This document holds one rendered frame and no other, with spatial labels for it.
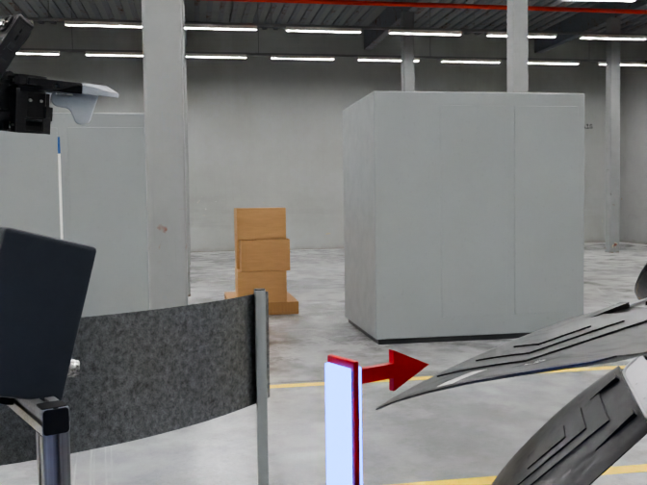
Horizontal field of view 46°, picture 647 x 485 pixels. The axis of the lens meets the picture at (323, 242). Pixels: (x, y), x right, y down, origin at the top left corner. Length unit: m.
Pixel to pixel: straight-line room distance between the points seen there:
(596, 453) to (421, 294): 6.15
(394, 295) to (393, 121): 1.54
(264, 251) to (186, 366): 6.19
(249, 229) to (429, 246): 2.55
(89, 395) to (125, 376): 0.12
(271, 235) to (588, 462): 8.01
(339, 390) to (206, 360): 2.19
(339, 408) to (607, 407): 0.42
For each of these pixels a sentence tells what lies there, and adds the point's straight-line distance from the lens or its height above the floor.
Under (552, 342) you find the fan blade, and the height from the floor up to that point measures 1.18.
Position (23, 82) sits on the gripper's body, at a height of 1.45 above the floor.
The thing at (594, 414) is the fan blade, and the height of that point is 1.07.
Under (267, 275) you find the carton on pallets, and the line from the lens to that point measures 8.72.
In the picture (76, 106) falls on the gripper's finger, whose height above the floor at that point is 1.42.
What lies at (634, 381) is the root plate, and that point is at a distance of 0.80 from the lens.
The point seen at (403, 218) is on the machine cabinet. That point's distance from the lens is 6.79.
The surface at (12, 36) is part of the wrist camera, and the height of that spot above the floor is 1.51.
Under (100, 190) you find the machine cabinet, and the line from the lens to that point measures 6.61.
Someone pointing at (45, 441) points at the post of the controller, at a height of 1.02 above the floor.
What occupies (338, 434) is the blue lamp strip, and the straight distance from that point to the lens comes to 0.43.
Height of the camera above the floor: 1.28
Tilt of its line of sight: 3 degrees down
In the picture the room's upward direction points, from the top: 1 degrees counter-clockwise
